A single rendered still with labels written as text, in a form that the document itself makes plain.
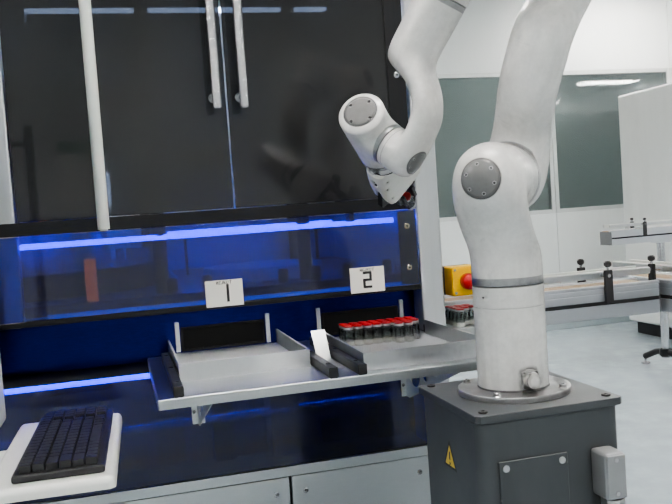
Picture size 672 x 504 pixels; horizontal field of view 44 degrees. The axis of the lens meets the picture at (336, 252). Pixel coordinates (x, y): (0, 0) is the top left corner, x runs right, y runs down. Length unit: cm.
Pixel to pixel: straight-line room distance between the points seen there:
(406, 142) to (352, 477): 92
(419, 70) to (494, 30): 593
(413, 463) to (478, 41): 556
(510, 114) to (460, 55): 577
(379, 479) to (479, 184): 96
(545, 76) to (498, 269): 32
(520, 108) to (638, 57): 665
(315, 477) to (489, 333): 76
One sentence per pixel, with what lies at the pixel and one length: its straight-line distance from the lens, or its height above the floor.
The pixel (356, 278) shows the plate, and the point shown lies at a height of 103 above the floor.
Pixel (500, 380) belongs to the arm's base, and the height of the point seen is 89.
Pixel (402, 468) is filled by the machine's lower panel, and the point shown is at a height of 56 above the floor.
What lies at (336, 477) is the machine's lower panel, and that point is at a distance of 203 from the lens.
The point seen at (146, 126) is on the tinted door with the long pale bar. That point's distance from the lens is 189.
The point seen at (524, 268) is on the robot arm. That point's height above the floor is 107.
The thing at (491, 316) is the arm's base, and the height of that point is 100.
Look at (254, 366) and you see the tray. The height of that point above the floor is 89.
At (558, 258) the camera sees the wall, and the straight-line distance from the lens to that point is 749.
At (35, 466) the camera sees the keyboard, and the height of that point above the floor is 83.
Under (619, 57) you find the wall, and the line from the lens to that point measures 793.
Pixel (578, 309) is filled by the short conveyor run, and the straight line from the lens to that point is 233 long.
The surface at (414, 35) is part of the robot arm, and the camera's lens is 146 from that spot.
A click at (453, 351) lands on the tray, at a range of 165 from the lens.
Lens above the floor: 119
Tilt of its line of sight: 3 degrees down
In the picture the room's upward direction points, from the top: 4 degrees counter-clockwise
